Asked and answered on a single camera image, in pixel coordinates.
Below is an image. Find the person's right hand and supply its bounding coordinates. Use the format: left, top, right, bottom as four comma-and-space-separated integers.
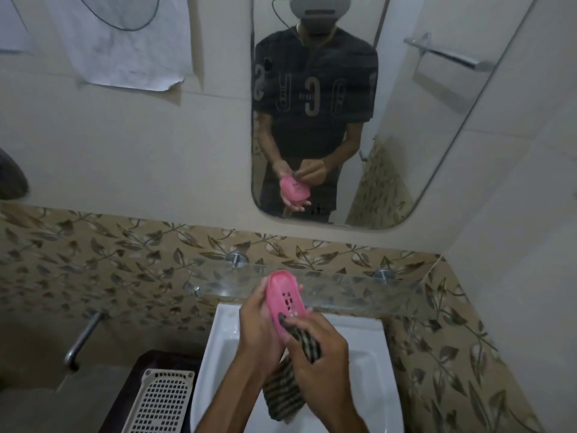
277, 310, 361, 429

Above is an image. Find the person's left hand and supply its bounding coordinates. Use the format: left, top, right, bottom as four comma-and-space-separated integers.
236, 278, 313, 379

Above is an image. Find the checkered cleaning cloth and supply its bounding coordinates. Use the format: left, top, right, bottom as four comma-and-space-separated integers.
263, 324, 323, 422

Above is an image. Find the pink plastic soap dish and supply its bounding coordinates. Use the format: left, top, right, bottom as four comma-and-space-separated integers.
266, 270, 312, 346

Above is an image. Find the white ceramic sink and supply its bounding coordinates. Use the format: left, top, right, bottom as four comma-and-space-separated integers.
189, 303, 405, 433

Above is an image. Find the clear glass shelf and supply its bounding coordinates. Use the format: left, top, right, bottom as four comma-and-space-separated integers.
185, 263, 429, 319

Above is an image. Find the white perforated plastic basket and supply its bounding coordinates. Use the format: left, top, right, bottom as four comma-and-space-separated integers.
120, 368, 195, 433

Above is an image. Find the dark brown stool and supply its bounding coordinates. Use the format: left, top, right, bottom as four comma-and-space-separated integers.
98, 349, 204, 433

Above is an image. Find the chrome wall tap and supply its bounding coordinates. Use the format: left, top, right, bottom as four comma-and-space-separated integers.
63, 310, 111, 373

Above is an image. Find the rounded wall mirror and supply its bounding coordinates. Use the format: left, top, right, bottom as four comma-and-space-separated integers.
249, 0, 540, 230

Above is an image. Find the torn white wall paper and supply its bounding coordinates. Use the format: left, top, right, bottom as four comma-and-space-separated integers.
43, 0, 195, 92

